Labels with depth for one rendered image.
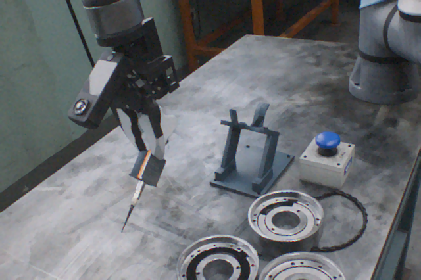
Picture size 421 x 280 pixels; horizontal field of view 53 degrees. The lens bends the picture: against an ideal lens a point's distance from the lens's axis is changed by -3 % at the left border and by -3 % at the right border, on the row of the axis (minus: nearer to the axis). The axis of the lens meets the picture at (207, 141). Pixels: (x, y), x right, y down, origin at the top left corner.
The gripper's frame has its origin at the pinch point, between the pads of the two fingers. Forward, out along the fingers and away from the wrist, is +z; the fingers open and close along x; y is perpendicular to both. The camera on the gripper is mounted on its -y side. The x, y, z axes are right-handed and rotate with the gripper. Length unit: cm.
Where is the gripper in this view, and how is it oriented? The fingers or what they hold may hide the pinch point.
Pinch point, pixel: (148, 152)
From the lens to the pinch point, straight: 69.8
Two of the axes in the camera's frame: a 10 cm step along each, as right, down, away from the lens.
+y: 6.0, -5.3, 6.0
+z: 2.0, 8.2, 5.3
